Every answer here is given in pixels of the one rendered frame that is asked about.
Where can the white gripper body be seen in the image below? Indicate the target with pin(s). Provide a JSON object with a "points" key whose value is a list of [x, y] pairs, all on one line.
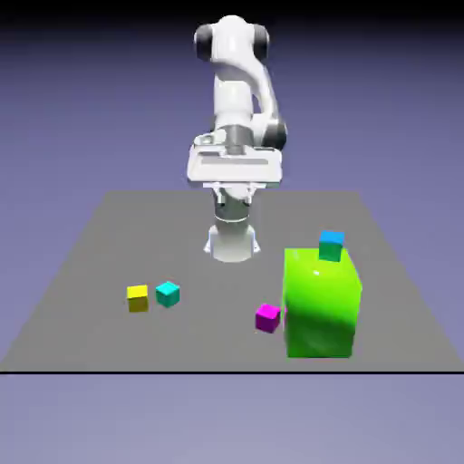
{"points": [[233, 172]]}

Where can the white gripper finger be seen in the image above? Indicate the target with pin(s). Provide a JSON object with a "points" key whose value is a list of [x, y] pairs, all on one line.
{"points": [[219, 197], [248, 197]]}

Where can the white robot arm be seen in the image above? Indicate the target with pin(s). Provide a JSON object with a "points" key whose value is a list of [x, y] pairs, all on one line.
{"points": [[232, 98]]}

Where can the small blue cube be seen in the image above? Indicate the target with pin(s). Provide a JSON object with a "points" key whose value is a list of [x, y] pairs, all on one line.
{"points": [[331, 246]]}

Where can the small cyan cube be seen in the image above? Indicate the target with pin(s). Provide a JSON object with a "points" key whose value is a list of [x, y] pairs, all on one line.
{"points": [[167, 294]]}

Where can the small magenta cube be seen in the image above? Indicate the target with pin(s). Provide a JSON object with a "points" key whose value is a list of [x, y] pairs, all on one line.
{"points": [[267, 318]]}

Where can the small yellow cube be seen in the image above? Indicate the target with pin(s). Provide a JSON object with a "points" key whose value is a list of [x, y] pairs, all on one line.
{"points": [[137, 299]]}

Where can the large green box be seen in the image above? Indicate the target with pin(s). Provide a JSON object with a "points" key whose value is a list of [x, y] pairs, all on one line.
{"points": [[320, 308]]}

